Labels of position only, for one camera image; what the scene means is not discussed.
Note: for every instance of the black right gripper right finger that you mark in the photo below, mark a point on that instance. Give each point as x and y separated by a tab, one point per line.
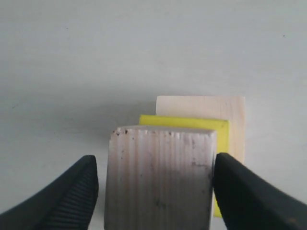
247	202

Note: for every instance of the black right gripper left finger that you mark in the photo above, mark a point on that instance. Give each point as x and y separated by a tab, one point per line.
67	203

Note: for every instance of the medium wooden cube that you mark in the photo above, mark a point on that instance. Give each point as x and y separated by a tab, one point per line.
159	178

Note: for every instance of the large light wooden cube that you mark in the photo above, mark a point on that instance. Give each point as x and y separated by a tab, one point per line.
230	108

